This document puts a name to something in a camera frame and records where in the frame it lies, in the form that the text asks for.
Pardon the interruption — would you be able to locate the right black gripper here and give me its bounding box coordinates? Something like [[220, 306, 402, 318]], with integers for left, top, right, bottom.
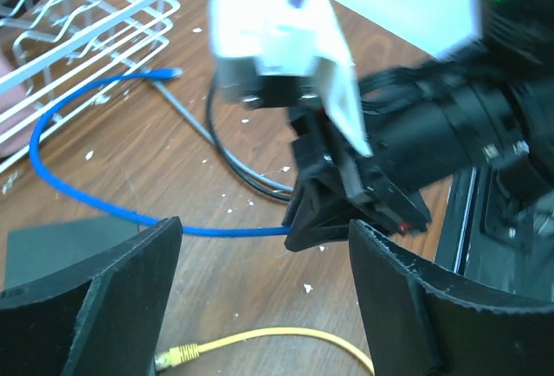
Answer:
[[282, 107, 431, 251]]

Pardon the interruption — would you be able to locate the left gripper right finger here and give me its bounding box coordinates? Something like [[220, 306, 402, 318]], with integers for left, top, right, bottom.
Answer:
[[348, 220, 553, 375]]

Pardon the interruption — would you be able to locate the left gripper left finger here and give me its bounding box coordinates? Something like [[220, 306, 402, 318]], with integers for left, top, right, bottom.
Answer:
[[1, 217, 182, 375]]

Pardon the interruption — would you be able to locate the yellow ethernet cable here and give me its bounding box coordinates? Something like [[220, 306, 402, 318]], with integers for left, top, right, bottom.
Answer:
[[153, 326, 376, 376]]

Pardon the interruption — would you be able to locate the black network switch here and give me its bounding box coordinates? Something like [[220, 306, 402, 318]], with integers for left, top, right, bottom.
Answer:
[[4, 216, 140, 289]]

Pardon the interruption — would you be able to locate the blue ethernet cable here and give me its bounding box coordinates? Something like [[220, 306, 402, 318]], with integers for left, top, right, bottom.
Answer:
[[29, 67, 292, 238]]

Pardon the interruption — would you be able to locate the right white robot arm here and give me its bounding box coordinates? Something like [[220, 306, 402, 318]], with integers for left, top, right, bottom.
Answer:
[[283, 0, 553, 252]]

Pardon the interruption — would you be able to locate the pink cup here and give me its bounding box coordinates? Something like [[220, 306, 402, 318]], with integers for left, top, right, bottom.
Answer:
[[1, 55, 30, 159]]

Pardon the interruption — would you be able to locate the black ethernet cable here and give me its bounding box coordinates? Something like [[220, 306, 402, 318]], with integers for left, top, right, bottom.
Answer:
[[205, 79, 295, 202]]

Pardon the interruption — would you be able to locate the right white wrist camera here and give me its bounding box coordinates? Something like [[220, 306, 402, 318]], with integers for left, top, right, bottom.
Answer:
[[208, 0, 372, 157]]

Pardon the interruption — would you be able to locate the grey ethernet cable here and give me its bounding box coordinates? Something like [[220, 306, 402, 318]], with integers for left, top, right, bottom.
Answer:
[[151, 81, 298, 193]]

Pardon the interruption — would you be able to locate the white wire dish rack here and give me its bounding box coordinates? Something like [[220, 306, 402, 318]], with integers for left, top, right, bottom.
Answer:
[[1, 0, 180, 172]]

